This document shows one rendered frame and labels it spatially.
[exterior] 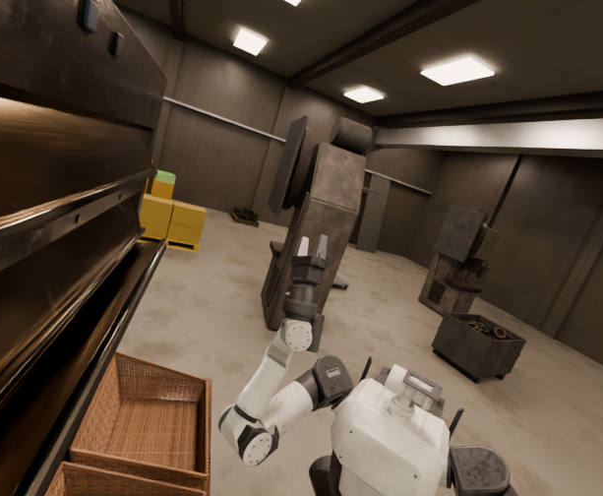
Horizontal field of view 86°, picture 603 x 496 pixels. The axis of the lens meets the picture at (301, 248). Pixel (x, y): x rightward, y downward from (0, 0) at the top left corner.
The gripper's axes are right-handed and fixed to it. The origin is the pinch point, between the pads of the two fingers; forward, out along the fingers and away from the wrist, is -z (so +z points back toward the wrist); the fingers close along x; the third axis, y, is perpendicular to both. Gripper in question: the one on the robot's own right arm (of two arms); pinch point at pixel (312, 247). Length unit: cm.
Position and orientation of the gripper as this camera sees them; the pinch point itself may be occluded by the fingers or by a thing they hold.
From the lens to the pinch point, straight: 86.4
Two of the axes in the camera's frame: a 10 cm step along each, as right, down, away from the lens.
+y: -8.0, -2.7, -5.4
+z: -2.0, 9.6, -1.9
